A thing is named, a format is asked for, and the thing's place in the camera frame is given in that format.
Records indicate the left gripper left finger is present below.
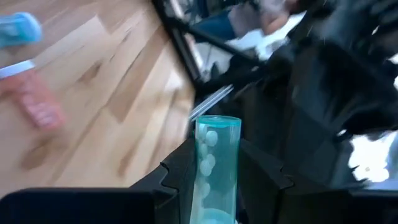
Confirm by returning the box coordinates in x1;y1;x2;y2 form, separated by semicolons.
129;138;197;224

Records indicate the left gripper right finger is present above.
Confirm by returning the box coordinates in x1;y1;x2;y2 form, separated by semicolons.
236;138;295;224

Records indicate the green translucent medicine bottle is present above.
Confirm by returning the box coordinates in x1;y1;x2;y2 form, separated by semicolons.
190;114;243;224

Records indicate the red translucent medicine bottle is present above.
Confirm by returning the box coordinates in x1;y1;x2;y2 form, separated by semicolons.
0;59;67;131

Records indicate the blue translucent medicine bottle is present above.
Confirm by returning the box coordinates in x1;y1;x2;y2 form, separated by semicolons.
0;11;44;50

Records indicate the person's hand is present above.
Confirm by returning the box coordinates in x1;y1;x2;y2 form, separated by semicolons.
260;0;302;36

